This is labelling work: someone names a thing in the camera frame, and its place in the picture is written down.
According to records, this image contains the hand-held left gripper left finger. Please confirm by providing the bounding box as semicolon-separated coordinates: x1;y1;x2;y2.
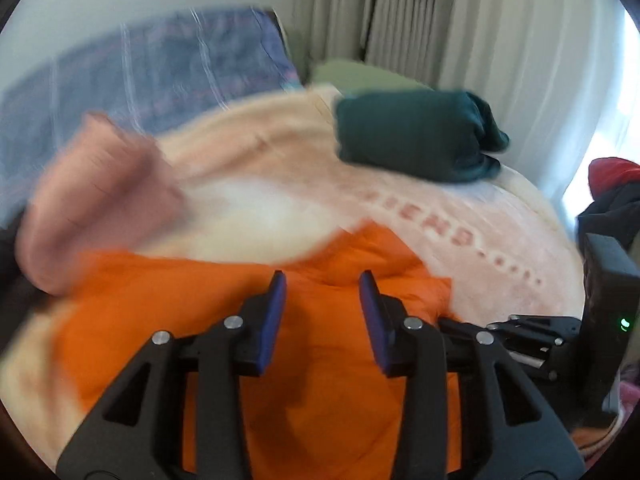
56;270;288;480

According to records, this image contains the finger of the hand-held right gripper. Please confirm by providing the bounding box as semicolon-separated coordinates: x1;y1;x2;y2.
487;314;583;348
440;317;571;383

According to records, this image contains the pink garment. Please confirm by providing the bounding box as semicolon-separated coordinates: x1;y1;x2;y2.
15;112;188;296

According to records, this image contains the green pillow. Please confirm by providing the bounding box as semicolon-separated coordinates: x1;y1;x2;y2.
309;59;433;98

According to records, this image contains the beige curtain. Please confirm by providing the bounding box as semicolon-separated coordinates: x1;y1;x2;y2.
295;0;626;201

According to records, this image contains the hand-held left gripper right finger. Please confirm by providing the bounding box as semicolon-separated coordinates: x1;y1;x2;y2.
359;270;586;480

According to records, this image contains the blue plaid quilt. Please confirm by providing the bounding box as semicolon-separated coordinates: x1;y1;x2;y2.
0;6;301;226

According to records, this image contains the red cloth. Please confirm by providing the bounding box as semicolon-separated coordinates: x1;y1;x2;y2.
587;157;640;196

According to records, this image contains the orange puffer jacket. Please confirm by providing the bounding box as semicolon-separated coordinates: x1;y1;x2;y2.
55;220;463;480

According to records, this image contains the dark green folded garment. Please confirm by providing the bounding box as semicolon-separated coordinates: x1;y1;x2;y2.
332;89;511;186

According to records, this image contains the cream printed blanket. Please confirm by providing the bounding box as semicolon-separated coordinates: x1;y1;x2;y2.
0;85;588;471

